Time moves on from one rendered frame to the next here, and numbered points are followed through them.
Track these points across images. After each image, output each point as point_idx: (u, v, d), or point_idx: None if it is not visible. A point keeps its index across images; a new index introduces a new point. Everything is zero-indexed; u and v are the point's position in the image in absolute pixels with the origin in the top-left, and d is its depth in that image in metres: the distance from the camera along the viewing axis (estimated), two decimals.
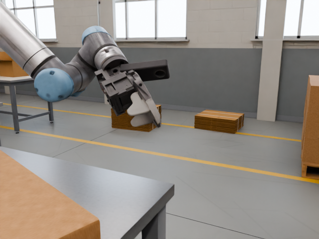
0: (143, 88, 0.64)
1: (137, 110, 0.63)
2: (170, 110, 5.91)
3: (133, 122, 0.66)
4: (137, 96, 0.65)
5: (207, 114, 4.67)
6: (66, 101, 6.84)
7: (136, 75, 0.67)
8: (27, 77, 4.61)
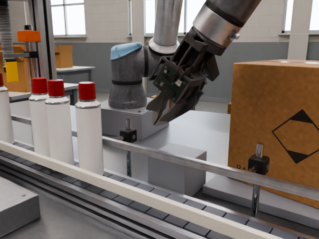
0: (187, 111, 0.59)
1: (164, 118, 0.59)
2: (198, 101, 6.26)
3: (149, 104, 0.58)
4: (179, 104, 0.58)
5: None
6: None
7: (201, 88, 0.58)
8: (73, 68, 4.97)
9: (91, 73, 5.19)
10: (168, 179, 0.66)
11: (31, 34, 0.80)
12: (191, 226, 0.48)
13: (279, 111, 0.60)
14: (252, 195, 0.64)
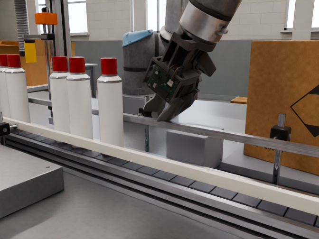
0: (185, 109, 0.59)
1: (163, 118, 0.59)
2: (200, 99, 6.28)
3: (146, 105, 0.58)
4: (176, 103, 0.58)
5: (241, 100, 5.04)
6: (97, 92, 7.21)
7: (197, 86, 0.57)
8: None
9: (93, 70, 5.20)
10: (187, 154, 0.67)
11: (49, 16, 0.81)
12: (217, 191, 0.49)
13: (297, 86, 0.62)
14: (270, 170, 0.65)
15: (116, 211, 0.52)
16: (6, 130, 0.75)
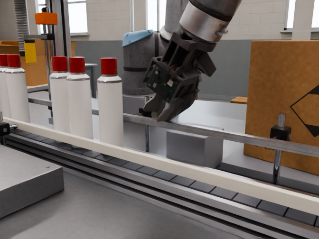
0: (185, 109, 0.59)
1: (163, 118, 0.59)
2: (200, 99, 6.28)
3: (146, 105, 0.58)
4: (176, 103, 0.58)
5: (241, 100, 5.04)
6: (97, 92, 7.21)
7: (197, 86, 0.57)
8: None
9: (93, 70, 5.20)
10: (187, 154, 0.67)
11: (49, 16, 0.81)
12: (217, 191, 0.49)
13: (297, 86, 0.62)
14: (270, 170, 0.65)
15: (116, 211, 0.52)
16: (6, 130, 0.75)
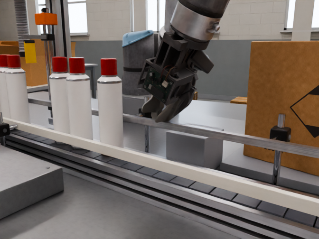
0: (184, 108, 0.59)
1: (162, 119, 0.59)
2: (200, 99, 6.28)
3: (144, 107, 0.58)
4: (173, 103, 0.58)
5: (241, 100, 5.04)
6: (97, 92, 7.21)
7: (194, 84, 0.56)
8: None
9: (93, 70, 5.20)
10: (187, 154, 0.67)
11: (49, 17, 0.81)
12: (217, 192, 0.49)
13: (297, 87, 0.61)
14: (270, 170, 0.65)
15: (116, 212, 0.52)
16: (6, 130, 0.75)
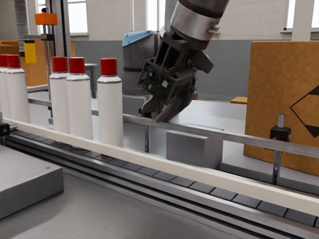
0: (184, 108, 0.59)
1: (162, 119, 0.59)
2: (200, 99, 6.28)
3: (144, 107, 0.58)
4: (173, 103, 0.58)
5: (241, 100, 5.04)
6: (97, 92, 7.21)
7: (194, 84, 0.56)
8: None
9: (93, 70, 5.20)
10: (187, 154, 0.67)
11: (49, 17, 0.81)
12: (217, 192, 0.49)
13: (297, 87, 0.61)
14: (270, 170, 0.65)
15: (116, 212, 0.52)
16: (6, 130, 0.75)
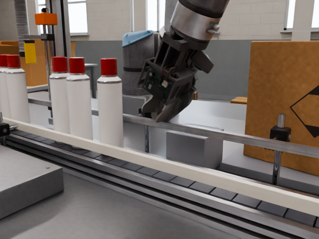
0: (184, 108, 0.59)
1: (162, 119, 0.59)
2: (200, 99, 6.28)
3: (144, 107, 0.58)
4: (173, 103, 0.58)
5: (241, 100, 5.04)
6: (97, 92, 7.21)
7: (194, 84, 0.56)
8: None
9: (93, 70, 5.20)
10: (187, 154, 0.67)
11: (49, 17, 0.81)
12: (217, 192, 0.49)
13: (297, 87, 0.61)
14: (270, 170, 0.65)
15: (116, 212, 0.52)
16: (6, 130, 0.75)
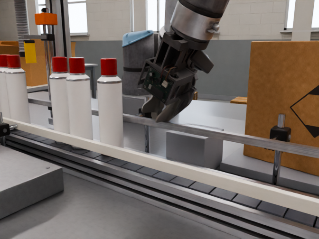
0: (184, 108, 0.59)
1: (162, 119, 0.59)
2: (200, 99, 6.28)
3: (144, 107, 0.58)
4: (173, 103, 0.58)
5: (241, 100, 5.04)
6: (97, 92, 7.21)
7: (194, 84, 0.56)
8: None
9: (93, 70, 5.20)
10: (187, 154, 0.67)
11: (49, 17, 0.81)
12: (217, 192, 0.49)
13: (297, 87, 0.61)
14: (270, 170, 0.65)
15: (116, 212, 0.52)
16: (6, 130, 0.75)
